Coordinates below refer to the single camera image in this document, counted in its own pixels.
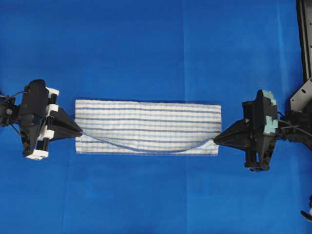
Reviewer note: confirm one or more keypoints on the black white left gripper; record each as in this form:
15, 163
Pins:
38, 112

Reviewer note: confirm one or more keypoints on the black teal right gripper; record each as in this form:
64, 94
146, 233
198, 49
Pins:
260, 120

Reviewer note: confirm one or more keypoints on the blue white striped towel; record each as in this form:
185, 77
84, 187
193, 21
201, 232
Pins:
147, 128

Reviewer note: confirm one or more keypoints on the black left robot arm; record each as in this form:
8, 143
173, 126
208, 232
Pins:
9, 110

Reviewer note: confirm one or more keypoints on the blue table cloth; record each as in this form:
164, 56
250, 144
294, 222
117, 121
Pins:
201, 51

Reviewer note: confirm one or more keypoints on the black metal table frame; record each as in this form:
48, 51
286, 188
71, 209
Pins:
303, 96

